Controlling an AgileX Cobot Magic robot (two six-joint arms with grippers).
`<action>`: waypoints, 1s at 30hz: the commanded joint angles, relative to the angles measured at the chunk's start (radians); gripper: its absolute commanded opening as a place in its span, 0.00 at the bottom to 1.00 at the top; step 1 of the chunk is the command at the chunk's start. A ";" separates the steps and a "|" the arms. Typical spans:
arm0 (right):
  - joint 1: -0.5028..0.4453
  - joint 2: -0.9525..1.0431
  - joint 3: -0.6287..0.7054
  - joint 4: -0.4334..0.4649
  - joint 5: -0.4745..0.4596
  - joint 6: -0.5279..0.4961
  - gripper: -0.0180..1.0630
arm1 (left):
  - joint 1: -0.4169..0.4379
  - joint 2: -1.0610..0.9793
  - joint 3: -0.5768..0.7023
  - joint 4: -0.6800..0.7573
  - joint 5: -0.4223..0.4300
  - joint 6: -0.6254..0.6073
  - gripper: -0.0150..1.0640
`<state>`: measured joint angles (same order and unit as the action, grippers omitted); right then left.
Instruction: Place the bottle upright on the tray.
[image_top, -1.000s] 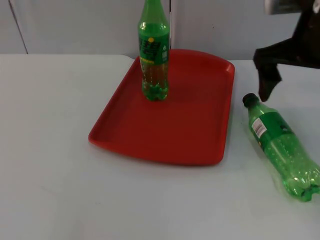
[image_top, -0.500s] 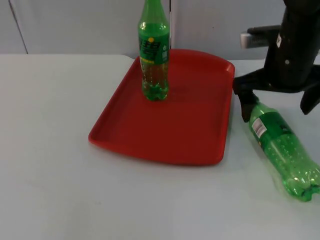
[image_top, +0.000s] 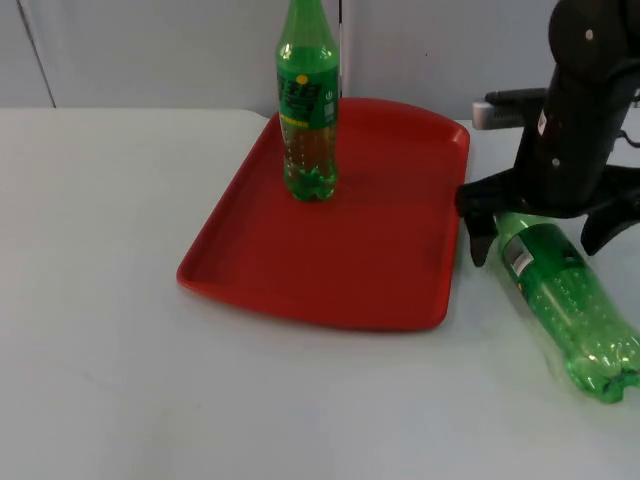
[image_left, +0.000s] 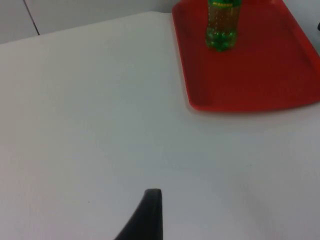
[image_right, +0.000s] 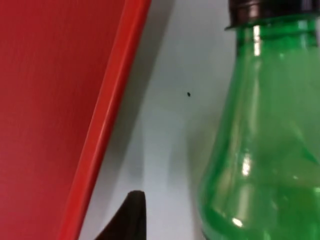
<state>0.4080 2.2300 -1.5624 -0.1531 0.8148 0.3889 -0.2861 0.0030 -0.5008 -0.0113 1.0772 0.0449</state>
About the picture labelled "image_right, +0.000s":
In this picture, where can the green plastic bottle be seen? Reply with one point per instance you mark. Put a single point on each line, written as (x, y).
(270, 150)

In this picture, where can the red tray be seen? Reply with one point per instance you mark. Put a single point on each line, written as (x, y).
(50, 112)

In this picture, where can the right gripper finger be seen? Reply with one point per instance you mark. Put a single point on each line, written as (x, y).
(130, 220)

